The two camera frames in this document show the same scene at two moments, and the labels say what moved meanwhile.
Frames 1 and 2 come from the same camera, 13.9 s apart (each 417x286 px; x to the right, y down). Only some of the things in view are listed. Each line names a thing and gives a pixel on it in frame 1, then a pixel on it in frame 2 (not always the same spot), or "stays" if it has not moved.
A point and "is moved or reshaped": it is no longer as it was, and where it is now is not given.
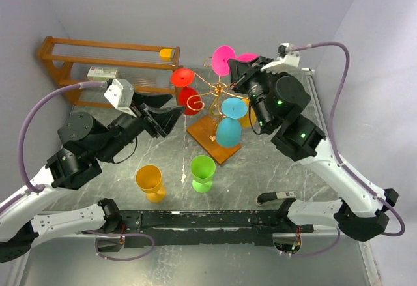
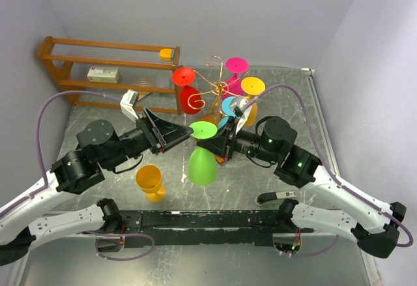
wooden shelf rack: [86, 66] stays
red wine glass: [188, 97] stays
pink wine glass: [221, 55] is moved or reshaped
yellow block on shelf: [165, 54] stays
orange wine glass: [148, 178] stays
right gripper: [241, 73] -> [224, 143]
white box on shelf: [101, 73] stays
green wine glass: [202, 168] is moved or reshaped
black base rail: [246, 227] stays
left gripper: [163, 122] -> [168, 133]
